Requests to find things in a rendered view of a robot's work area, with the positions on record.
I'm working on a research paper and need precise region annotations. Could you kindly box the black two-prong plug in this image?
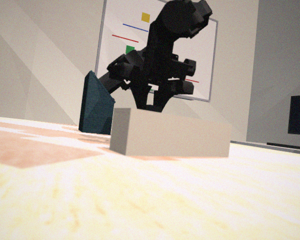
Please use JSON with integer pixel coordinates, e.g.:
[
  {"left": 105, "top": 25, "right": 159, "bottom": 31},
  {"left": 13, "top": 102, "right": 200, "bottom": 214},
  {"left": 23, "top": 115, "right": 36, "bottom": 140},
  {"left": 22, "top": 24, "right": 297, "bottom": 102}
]
[{"left": 146, "top": 104, "right": 162, "bottom": 113}]

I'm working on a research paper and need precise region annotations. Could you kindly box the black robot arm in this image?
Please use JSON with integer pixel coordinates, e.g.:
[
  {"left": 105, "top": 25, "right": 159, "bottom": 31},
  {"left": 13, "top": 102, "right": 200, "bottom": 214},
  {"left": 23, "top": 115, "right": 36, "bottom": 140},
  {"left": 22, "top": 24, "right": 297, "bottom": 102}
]
[{"left": 98, "top": 0, "right": 213, "bottom": 94}]

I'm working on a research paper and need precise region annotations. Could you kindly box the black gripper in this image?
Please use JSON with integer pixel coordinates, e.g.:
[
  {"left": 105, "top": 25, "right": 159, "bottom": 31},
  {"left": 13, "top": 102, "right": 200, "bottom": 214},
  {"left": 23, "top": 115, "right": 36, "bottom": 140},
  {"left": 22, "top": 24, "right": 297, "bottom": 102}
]
[{"left": 109, "top": 44, "right": 195, "bottom": 112}]

